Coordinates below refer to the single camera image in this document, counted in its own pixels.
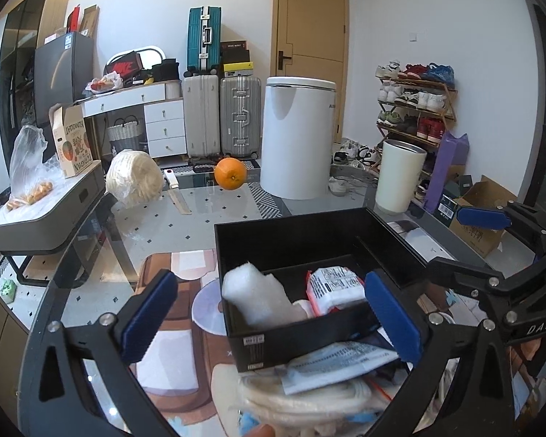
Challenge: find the zip bag of white rope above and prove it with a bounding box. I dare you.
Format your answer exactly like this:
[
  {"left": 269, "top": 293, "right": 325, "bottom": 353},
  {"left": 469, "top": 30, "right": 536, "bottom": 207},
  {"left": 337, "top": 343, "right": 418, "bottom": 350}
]
[{"left": 237, "top": 373, "right": 401, "bottom": 437}]

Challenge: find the pile of sneakers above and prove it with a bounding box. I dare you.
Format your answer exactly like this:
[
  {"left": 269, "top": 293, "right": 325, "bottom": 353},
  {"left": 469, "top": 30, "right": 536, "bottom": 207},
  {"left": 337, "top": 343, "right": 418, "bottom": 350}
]
[{"left": 328, "top": 139, "right": 383, "bottom": 196}]

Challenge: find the black storage box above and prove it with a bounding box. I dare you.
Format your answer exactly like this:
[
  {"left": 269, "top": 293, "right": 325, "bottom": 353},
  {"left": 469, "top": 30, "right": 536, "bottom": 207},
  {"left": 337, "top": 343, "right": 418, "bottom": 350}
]
[{"left": 215, "top": 207, "right": 431, "bottom": 374}]

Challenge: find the cream tumbler cup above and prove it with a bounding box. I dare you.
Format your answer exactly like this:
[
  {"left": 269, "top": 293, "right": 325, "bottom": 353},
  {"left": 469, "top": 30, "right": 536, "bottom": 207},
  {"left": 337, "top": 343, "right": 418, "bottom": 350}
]
[{"left": 374, "top": 139, "right": 427, "bottom": 213}]

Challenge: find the silver suitcase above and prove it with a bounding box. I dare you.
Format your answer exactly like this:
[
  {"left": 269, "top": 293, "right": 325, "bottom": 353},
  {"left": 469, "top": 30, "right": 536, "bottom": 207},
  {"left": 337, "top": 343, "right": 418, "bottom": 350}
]
[{"left": 219, "top": 76, "right": 262, "bottom": 159}]

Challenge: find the black bag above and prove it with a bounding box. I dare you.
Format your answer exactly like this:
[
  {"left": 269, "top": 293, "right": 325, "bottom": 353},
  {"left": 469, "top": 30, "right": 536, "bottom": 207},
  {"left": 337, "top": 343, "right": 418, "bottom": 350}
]
[{"left": 152, "top": 58, "right": 180, "bottom": 83}]

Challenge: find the plastic bag of food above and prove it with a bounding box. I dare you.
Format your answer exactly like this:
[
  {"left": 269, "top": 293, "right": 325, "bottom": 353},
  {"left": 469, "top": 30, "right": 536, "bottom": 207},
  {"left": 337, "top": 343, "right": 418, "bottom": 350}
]
[{"left": 86, "top": 74, "right": 123, "bottom": 94}]

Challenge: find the orange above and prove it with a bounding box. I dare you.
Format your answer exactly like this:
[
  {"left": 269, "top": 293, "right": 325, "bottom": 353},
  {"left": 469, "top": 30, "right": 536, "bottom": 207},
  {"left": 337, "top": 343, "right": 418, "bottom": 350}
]
[{"left": 214, "top": 157, "right": 247, "bottom": 190}]

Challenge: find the white packet with red label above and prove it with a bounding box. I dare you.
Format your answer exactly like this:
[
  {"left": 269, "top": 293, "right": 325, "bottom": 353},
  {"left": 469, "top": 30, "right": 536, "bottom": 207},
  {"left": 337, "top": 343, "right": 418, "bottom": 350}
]
[{"left": 306, "top": 266, "right": 369, "bottom": 317}]

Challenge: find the printed fruit cardboard box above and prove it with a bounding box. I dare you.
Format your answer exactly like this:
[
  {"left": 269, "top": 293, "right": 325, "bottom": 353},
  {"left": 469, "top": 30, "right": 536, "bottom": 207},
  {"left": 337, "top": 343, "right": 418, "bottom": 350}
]
[{"left": 49, "top": 104, "right": 93, "bottom": 178}]

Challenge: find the printed table mat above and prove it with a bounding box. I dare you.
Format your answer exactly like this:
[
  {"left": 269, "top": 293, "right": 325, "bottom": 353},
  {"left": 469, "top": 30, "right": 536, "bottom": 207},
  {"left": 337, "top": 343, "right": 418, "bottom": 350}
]
[{"left": 134, "top": 250, "right": 240, "bottom": 437}]

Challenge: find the white dresser desk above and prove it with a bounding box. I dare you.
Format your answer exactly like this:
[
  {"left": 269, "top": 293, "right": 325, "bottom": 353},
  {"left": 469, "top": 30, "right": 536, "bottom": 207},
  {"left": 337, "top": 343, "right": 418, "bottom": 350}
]
[{"left": 82, "top": 79, "right": 187, "bottom": 158}]

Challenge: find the flat brown cardboard box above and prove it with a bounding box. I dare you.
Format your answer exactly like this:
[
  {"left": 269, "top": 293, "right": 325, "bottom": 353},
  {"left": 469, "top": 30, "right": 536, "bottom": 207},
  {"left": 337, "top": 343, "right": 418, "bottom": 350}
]
[{"left": 79, "top": 5, "right": 100, "bottom": 39}]

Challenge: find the shoe rack with shoes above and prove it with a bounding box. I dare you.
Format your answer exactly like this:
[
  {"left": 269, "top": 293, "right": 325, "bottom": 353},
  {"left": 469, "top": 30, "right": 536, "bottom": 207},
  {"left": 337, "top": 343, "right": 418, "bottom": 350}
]
[{"left": 375, "top": 60, "right": 456, "bottom": 144}]

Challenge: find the red and black shoe box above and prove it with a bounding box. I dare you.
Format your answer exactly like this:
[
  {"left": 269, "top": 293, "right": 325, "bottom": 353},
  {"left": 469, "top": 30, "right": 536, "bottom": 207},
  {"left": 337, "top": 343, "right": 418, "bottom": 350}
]
[{"left": 104, "top": 52, "right": 144, "bottom": 85}]

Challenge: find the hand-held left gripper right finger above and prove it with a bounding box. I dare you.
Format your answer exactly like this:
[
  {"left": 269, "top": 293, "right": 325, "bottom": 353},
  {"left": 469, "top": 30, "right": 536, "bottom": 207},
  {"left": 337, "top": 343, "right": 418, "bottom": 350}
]
[{"left": 364, "top": 271, "right": 518, "bottom": 437}]

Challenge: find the wicker basket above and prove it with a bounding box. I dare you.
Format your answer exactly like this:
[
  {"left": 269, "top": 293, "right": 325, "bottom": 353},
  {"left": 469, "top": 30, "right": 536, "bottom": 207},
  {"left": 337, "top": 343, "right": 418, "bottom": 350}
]
[{"left": 108, "top": 117, "right": 145, "bottom": 154}]

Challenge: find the wooden shoe rack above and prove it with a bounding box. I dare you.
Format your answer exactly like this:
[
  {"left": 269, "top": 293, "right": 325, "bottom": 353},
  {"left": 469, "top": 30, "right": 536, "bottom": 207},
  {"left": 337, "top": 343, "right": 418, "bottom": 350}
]
[{"left": 375, "top": 73, "right": 458, "bottom": 151}]

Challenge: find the plastic bag of small oranges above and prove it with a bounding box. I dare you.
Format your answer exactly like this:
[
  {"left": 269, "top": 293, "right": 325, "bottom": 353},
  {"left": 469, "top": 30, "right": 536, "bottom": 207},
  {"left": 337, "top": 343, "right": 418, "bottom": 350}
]
[{"left": 7, "top": 125, "right": 55, "bottom": 212}]

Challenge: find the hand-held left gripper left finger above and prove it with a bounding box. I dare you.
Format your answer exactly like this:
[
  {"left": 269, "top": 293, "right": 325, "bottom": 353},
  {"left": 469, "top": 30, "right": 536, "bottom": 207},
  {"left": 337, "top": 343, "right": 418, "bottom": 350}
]
[{"left": 20, "top": 268, "right": 183, "bottom": 437}]

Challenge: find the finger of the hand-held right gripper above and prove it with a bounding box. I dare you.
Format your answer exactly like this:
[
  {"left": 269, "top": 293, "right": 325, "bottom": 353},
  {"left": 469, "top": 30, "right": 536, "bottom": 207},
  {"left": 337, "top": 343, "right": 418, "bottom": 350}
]
[
  {"left": 456, "top": 200, "right": 546, "bottom": 260},
  {"left": 425, "top": 255, "right": 546, "bottom": 302}
]

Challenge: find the black fridge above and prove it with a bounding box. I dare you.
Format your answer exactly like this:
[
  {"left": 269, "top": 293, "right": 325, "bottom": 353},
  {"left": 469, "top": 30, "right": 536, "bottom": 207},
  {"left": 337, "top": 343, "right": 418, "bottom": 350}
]
[{"left": 34, "top": 32, "right": 95, "bottom": 123}]

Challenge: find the black and white patterned rug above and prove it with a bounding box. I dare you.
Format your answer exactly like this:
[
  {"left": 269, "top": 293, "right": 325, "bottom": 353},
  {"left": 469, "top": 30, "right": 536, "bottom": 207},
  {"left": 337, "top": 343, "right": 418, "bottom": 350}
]
[{"left": 248, "top": 182, "right": 292, "bottom": 219}]

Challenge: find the grey ottoman bench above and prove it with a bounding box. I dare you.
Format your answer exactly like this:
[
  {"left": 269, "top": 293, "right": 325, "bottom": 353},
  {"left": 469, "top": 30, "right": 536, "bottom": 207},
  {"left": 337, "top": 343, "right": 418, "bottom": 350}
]
[{"left": 0, "top": 160, "right": 107, "bottom": 285}]

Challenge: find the beige suitcase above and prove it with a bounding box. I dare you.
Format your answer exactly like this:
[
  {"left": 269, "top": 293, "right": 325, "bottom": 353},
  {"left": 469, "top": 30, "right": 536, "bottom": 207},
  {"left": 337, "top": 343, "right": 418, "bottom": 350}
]
[{"left": 182, "top": 74, "right": 220, "bottom": 158}]

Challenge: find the black and yellow box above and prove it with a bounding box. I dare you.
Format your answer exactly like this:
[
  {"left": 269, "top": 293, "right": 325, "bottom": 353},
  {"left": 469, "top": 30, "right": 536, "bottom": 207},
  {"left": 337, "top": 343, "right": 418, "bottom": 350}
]
[{"left": 222, "top": 60, "right": 256, "bottom": 78}]

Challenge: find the knife with white handle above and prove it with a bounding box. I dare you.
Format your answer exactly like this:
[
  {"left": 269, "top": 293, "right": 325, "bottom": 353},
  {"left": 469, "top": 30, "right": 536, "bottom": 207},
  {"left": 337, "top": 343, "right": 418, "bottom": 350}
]
[{"left": 163, "top": 168, "right": 193, "bottom": 216}]

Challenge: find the wooden door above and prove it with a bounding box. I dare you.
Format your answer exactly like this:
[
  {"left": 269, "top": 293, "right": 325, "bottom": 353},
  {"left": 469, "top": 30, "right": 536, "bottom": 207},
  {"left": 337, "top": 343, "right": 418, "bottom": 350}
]
[{"left": 269, "top": 0, "right": 350, "bottom": 142}]

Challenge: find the purple yoga mat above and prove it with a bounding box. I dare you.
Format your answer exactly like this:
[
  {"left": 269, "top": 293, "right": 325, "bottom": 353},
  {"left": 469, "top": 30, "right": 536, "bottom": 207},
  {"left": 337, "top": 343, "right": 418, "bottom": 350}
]
[{"left": 425, "top": 131, "right": 469, "bottom": 212}]

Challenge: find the white cylindrical appliance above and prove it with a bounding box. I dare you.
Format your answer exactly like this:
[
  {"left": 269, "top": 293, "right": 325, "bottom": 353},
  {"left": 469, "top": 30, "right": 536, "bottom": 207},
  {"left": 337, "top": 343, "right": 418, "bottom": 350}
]
[{"left": 260, "top": 76, "right": 337, "bottom": 200}]

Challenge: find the teal suitcase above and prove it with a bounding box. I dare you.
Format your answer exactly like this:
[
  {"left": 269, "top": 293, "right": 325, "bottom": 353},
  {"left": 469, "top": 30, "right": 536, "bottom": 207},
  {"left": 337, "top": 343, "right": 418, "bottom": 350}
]
[{"left": 186, "top": 7, "right": 223, "bottom": 74}]

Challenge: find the bagged white cord bundle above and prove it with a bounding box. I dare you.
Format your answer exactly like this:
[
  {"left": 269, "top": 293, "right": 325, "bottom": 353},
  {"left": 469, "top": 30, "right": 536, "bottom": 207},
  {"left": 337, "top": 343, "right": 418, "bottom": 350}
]
[{"left": 106, "top": 149, "right": 165, "bottom": 205}]

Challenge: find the dark glass wardrobe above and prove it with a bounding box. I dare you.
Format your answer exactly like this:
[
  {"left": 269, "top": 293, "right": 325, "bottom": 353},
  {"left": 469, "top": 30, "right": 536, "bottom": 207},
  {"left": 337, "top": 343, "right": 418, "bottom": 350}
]
[{"left": 0, "top": 0, "right": 71, "bottom": 146}]

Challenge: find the white printed packet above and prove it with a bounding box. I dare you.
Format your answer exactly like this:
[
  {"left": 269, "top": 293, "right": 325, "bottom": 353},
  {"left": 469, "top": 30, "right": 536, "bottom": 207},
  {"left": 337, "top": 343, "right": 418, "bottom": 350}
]
[{"left": 282, "top": 341, "right": 399, "bottom": 394}]

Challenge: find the white foam piece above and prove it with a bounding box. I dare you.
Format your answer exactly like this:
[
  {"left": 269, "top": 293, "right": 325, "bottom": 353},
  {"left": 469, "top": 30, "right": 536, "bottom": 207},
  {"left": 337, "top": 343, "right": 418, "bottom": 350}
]
[{"left": 221, "top": 261, "right": 308, "bottom": 328}]

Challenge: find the open cardboard box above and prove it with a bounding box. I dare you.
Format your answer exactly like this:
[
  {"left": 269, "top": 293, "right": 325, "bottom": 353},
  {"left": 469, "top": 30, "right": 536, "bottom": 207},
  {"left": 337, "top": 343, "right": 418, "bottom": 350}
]
[{"left": 439, "top": 175, "right": 517, "bottom": 258}]

